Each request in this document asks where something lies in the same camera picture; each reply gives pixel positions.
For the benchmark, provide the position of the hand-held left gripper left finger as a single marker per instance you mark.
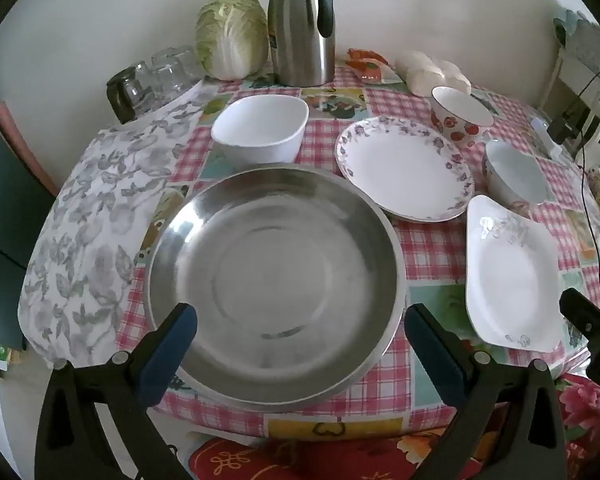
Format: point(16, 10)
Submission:
point(170, 345)

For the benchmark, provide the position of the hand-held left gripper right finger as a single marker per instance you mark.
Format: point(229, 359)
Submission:
point(432, 355)

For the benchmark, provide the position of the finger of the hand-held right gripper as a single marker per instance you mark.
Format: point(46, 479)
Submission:
point(582, 312)

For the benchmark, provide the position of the white square floral plate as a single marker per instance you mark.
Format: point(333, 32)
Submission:
point(510, 275)

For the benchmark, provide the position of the stainless steel basin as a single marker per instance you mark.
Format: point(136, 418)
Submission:
point(280, 280)

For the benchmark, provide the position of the white round bowl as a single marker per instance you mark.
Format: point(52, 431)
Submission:
point(517, 175)

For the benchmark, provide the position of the round floral rim plate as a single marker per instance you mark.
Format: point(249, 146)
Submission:
point(400, 165)

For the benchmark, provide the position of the white square bowl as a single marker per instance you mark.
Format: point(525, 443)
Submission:
point(260, 125)

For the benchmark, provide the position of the strawberry print bowl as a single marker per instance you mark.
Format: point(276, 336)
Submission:
point(460, 107)

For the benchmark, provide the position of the pink checkered tablecloth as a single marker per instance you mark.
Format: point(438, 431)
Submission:
point(430, 250)

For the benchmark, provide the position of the red floral cloth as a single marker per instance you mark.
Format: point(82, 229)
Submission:
point(330, 460)

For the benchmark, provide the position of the grey floral tablecloth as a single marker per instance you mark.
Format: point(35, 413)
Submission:
point(90, 210)

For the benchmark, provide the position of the black power adapter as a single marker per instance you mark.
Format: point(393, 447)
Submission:
point(562, 130)

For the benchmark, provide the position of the white power strip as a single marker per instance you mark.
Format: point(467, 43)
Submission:
point(542, 132)

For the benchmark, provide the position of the dark green chair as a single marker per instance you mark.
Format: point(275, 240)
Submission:
point(5, 220)

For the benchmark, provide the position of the glass jar with dark lid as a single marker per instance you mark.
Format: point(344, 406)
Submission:
point(125, 92)

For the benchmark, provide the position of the pale lace cloth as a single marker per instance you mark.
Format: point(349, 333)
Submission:
point(585, 40)

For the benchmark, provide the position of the clear drinking glass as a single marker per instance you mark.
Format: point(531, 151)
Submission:
point(177, 70)

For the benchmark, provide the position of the pack of white tissue rolls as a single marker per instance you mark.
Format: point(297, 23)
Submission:
point(430, 72)

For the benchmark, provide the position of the orange printed packet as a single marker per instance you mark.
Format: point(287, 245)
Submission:
point(372, 67)

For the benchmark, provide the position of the yellowish covered container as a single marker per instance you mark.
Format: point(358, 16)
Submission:
point(230, 35)

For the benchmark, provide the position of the stainless steel thermos jug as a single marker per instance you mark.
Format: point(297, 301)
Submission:
point(295, 35)

